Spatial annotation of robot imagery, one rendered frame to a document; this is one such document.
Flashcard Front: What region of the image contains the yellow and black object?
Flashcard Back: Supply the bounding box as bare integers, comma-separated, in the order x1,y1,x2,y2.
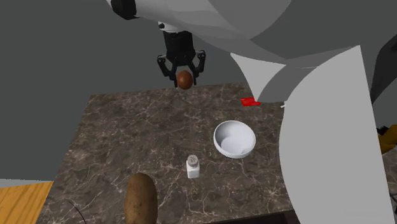
376,123,397,155

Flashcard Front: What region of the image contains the brown potato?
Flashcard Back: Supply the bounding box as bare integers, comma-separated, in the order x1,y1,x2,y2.
123,172,158,224

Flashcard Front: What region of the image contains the red flat card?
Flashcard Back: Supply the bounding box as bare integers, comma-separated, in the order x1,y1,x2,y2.
240,97,261,108

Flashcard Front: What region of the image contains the white bowl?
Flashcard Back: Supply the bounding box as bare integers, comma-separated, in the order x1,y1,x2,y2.
212,120,257,160

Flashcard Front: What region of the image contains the white salt shaker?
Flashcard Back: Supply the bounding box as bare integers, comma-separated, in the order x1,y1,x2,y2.
186,154,201,179

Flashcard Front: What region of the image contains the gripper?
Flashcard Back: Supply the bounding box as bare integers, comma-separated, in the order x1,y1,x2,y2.
156,30,207,88

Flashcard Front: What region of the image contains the brown egg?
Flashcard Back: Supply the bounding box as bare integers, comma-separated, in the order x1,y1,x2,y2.
176,69,195,91

